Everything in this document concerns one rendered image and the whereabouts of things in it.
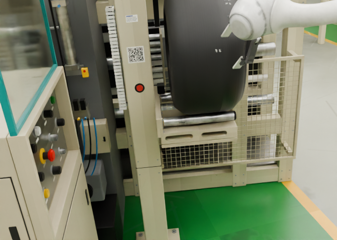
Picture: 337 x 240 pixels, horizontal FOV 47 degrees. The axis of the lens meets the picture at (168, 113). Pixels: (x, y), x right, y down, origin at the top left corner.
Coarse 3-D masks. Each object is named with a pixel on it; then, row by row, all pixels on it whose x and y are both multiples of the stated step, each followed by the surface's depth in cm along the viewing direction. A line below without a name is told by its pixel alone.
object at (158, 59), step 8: (152, 32) 221; (160, 32) 212; (152, 40) 224; (160, 40) 210; (152, 48) 213; (160, 48) 226; (152, 56) 214; (160, 56) 214; (152, 64) 217; (160, 64) 217; (152, 72) 218; (160, 72) 221; (160, 80) 221
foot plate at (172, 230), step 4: (172, 228) 243; (176, 228) 243; (136, 232) 242; (140, 232) 241; (168, 232) 240; (172, 232) 240; (176, 232) 240; (136, 236) 239; (140, 236) 239; (144, 236) 239; (168, 236) 237; (172, 236) 237; (176, 236) 237
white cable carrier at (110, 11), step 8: (112, 8) 163; (112, 16) 165; (112, 24) 166; (112, 32) 168; (112, 40) 169; (112, 48) 174; (112, 56) 172; (120, 64) 174; (120, 72) 176; (120, 80) 178; (120, 88) 180; (120, 96) 181; (120, 104) 183
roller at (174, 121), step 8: (216, 112) 181; (224, 112) 181; (232, 112) 180; (168, 120) 179; (176, 120) 179; (184, 120) 179; (192, 120) 179; (200, 120) 180; (208, 120) 180; (216, 120) 180; (224, 120) 181
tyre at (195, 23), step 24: (168, 0) 162; (192, 0) 156; (216, 0) 156; (168, 24) 158; (192, 24) 152; (216, 24) 152; (168, 48) 201; (192, 48) 152; (240, 48) 154; (168, 72) 200; (192, 72) 154; (216, 72) 155; (240, 72) 157; (192, 96) 161; (216, 96) 163; (240, 96) 169
